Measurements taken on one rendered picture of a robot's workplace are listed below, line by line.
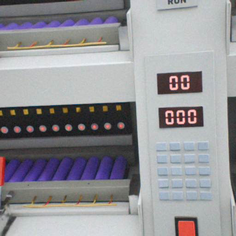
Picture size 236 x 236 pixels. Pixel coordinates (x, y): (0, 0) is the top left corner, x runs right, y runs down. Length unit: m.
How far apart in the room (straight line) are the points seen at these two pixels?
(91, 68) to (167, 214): 0.18
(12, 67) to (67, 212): 0.19
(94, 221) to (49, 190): 0.08
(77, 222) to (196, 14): 0.28
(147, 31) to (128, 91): 0.07
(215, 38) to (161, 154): 0.13
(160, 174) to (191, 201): 0.04
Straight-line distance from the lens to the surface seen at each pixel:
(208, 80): 0.45
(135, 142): 0.67
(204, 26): 0.45
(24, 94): 0.49
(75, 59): 0.49
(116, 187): 0.55
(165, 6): 0.45
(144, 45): 0.45
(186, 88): 0.44
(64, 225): 0.54
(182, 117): 0.45
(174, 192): 0.47
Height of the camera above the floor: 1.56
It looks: 8 degrees down
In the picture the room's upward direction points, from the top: 4 degrees counter-clockwise
